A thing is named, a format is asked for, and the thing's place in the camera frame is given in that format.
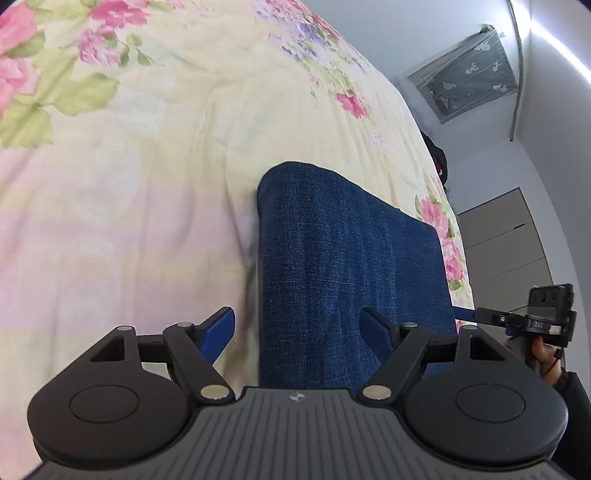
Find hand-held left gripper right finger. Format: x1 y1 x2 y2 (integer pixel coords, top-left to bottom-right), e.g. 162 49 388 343
359 307 507 401

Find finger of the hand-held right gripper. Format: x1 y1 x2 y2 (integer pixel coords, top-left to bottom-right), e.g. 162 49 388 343
455 306 509 328

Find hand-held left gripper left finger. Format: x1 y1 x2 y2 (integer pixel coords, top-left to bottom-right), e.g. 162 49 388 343
90 305 237 405

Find blue denim pants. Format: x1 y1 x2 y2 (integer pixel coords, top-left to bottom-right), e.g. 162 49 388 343
256 161 459 389

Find person's right forearm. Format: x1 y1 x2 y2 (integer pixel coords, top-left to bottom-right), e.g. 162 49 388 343
550 369 586 464

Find person's right hand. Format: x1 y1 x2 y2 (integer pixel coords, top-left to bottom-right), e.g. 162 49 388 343
531 338 565 386

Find grey wardrobe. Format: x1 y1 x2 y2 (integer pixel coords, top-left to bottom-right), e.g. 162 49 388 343
456 187 556 325

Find floral bed blanket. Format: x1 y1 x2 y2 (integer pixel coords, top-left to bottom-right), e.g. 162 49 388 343
0 0 474 464

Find pile of dark clothes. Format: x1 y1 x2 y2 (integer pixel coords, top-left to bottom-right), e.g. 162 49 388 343
419 130 450 186

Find grey printed window curtain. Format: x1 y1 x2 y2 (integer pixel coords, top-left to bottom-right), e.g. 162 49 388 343
407 24 519 125

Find air conditioner pipe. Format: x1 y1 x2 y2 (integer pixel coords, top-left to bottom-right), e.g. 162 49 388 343
507 0 526 142

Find ceiling light strip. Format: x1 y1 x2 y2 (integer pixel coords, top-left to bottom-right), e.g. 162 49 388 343
530 16 591 77

